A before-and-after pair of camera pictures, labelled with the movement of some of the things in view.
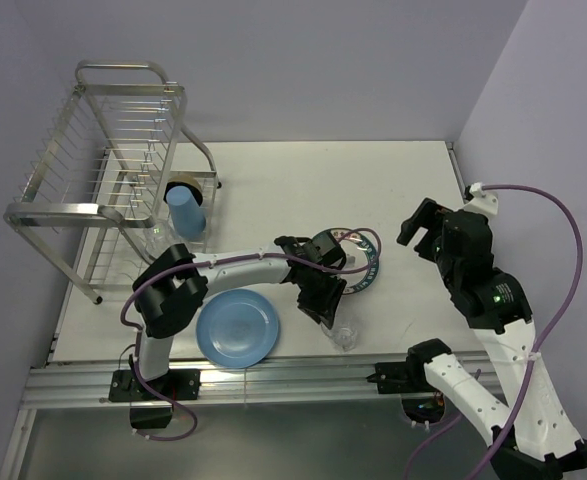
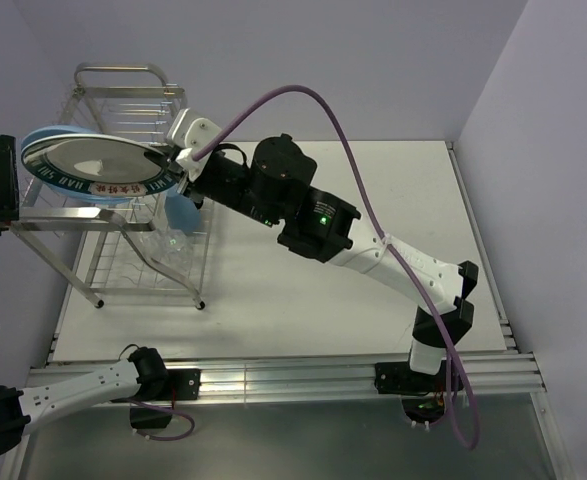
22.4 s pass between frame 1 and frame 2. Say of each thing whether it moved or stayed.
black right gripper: moved
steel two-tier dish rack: stayed
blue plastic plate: moved
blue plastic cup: stayed
